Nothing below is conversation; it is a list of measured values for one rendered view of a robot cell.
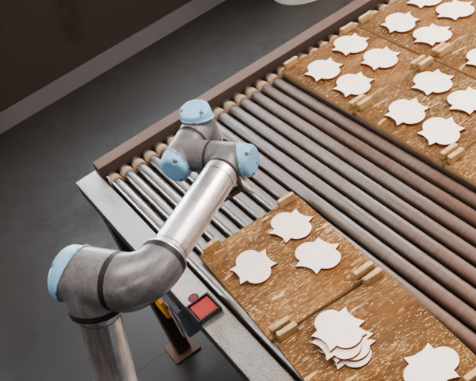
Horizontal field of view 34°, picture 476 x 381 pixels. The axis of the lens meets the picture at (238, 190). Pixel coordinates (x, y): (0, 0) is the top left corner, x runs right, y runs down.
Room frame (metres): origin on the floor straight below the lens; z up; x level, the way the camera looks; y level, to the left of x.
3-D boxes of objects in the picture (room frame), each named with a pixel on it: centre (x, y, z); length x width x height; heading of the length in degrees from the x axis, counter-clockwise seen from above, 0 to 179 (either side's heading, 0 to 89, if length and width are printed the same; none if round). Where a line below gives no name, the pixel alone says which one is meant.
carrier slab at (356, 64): (2.35, -0.54, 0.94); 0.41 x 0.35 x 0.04; 19
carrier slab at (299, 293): (1.56, -0.05, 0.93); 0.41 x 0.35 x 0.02; 16
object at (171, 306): (1.69, 0.28, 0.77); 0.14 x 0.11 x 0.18; 20
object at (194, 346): (2.22, 0.45, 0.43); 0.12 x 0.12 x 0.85; 20
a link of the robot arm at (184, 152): (1.46, 0.08, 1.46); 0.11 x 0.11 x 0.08; 52
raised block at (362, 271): (1.41, -0.24, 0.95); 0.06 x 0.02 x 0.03; 106
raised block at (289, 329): (1.31, 0.01, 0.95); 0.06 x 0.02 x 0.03; 105
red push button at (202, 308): (1.51, 0.20, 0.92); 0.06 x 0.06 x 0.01; 20
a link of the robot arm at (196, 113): (1.54, 0.03, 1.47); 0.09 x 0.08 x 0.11; 142
